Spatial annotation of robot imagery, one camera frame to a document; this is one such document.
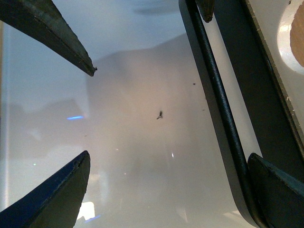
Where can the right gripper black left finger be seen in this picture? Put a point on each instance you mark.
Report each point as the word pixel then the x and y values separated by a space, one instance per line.
pixel 55 203

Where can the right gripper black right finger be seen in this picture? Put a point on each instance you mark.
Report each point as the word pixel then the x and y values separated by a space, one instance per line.
pixel 280 196

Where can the black drawer handle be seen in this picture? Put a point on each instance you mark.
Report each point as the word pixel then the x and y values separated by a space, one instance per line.
pixel 247 112

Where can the white drawer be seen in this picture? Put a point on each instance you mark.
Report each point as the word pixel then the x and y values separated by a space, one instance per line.
pixel 131 116

